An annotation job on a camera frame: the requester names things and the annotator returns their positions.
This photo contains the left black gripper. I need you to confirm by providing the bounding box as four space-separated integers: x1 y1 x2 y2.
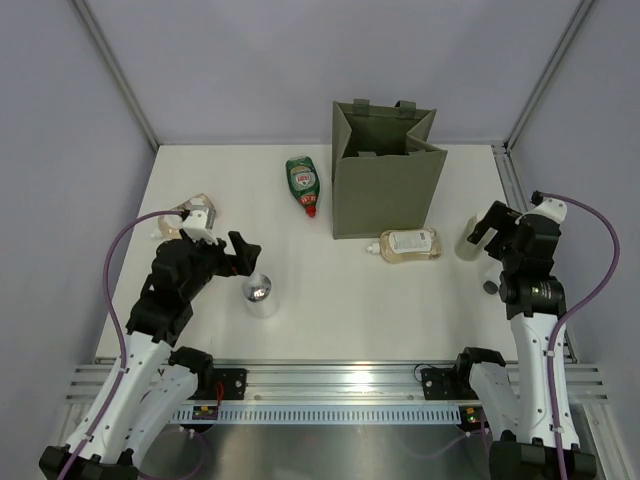
180 228 260 301

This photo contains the silver spray can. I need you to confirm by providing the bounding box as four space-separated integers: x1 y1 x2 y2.
242 271 277 318

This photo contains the clear soap bottle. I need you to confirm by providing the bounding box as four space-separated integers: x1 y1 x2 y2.
366 228 442 264
151 193 217 240

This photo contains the green dish soap bottle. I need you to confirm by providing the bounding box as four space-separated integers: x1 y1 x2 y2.
285 156 320 218

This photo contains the green canvas bag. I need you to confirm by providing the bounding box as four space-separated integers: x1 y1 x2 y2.
331 99 448 240

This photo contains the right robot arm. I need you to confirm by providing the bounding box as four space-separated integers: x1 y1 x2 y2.
452 199 597 479

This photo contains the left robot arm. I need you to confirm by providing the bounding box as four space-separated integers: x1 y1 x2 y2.
39 231 261 479

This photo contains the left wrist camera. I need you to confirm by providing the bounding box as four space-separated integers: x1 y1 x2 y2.
180 208 216 245

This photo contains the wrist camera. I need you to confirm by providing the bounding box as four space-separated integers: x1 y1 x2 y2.
180 208 216 245
529 190 568 224

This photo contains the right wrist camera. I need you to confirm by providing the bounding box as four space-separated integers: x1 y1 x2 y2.
529 190 568 224

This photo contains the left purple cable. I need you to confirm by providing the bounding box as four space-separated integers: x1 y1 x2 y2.
47 209 211 480

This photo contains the aluminium mounting rail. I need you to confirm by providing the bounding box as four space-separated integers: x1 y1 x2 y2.
64 358 609 405

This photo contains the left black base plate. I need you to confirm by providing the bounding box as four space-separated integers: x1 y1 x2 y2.
190 367 247 401

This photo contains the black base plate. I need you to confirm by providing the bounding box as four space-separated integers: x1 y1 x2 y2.
420 367 478 401
190 367 247 401

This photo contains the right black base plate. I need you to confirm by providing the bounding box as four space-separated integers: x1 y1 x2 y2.
420 367 478 401

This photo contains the white slotted cable duct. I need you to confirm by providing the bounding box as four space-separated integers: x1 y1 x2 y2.
169 404 462 425

